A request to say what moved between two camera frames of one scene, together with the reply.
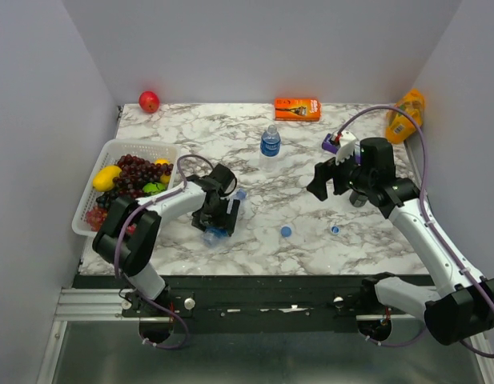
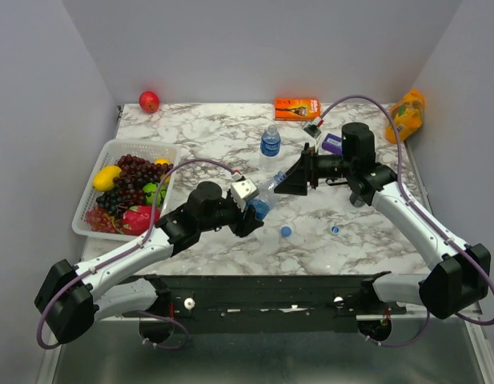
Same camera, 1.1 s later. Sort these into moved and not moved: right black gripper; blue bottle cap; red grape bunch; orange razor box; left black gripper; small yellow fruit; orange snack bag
Moved: left black gripper; right black gripper
Not moved: red grape bunch; small yellow fruit; orange snack bag; blue bottle cap; orange razor box
